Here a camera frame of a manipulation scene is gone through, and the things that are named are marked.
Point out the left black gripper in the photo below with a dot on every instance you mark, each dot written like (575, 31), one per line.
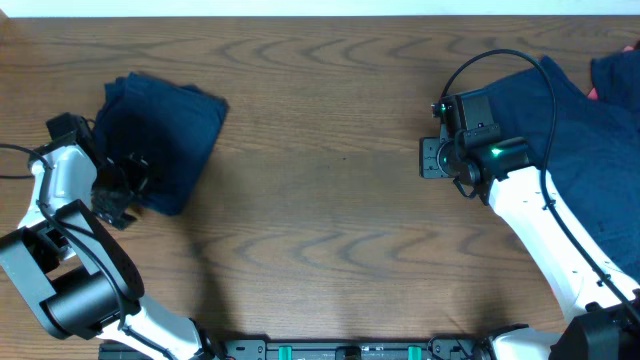
(116, 208)

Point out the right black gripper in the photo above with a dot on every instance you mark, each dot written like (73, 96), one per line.
(429, 167)

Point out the navy blue shorts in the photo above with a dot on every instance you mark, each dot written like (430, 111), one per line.
(173, 128)

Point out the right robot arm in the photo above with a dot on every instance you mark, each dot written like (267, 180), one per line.
(599, 302)

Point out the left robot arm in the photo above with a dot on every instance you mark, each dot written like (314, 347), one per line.
(75, 278)

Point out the navy blue garment pile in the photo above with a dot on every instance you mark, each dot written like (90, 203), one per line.
(594, 161)

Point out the pink red cloth piece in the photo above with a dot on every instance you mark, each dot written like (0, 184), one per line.
(592, 92)

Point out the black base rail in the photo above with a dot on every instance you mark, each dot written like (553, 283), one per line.
(437, 348)

